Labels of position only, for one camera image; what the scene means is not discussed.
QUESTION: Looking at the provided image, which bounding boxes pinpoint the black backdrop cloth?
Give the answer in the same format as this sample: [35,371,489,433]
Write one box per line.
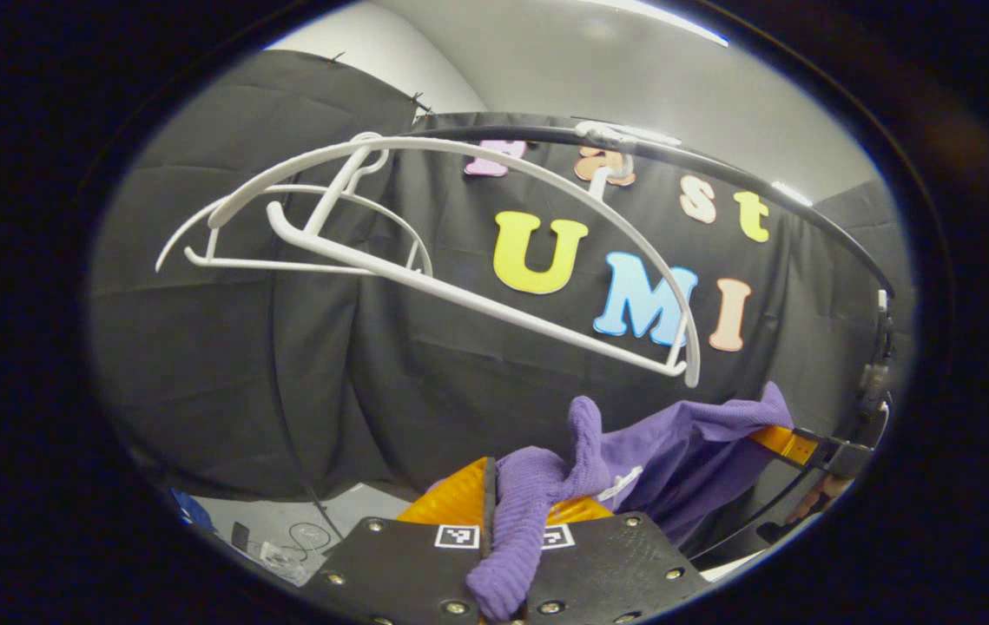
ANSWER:
[86,48,916,539]

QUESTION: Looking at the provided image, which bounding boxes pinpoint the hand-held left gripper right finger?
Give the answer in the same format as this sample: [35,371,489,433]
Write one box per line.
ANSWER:
[524,495,712,625]

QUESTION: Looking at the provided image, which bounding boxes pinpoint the clear plastic bag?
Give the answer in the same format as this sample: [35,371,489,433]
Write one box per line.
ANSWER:
[258,540,311,584]

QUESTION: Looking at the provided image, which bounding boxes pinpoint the purple knit cardigan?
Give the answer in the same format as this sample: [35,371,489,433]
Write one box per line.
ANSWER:
[429,382,794,622]

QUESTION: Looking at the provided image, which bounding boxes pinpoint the black clothes rack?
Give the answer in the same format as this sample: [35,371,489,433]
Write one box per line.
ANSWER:
[403,111,896,565]

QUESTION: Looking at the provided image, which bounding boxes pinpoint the blue object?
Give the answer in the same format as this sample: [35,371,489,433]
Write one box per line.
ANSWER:
[171,488,219,532]

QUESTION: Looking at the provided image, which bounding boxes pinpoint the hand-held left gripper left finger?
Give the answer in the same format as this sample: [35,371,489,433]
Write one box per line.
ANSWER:
[299,456,496,625]

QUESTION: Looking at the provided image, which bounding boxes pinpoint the white plastic hanger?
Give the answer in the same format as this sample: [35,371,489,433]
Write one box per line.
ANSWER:
[155,130,434,279]
[208,120,703,390]

